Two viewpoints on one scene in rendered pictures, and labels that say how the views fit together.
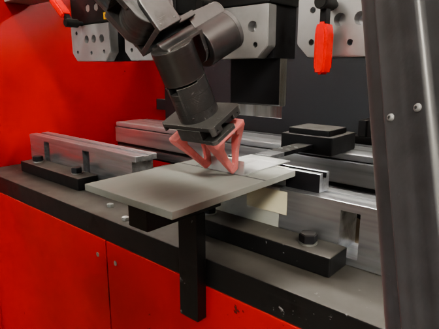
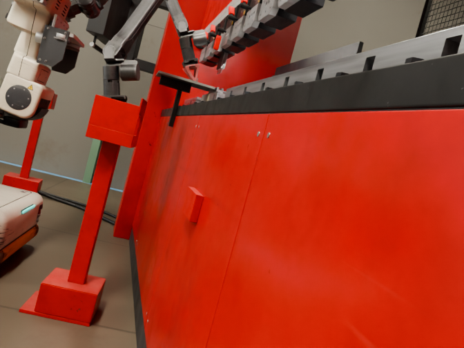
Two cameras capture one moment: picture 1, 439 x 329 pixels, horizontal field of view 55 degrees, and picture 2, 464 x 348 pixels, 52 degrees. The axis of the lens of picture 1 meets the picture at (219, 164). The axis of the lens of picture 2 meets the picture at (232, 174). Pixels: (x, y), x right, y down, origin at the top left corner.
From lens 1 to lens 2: 187 cm
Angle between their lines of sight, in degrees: 35
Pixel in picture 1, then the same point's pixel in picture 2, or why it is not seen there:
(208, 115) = (188, 59)
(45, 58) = (206, 72)
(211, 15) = (199, 32)
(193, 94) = (185, 51)
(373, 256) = not seen: hidden behind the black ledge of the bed
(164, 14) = (182, 28)
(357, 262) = not seen: hidden behind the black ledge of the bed
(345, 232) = not seen: hidden behind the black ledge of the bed
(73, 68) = (218, 80)
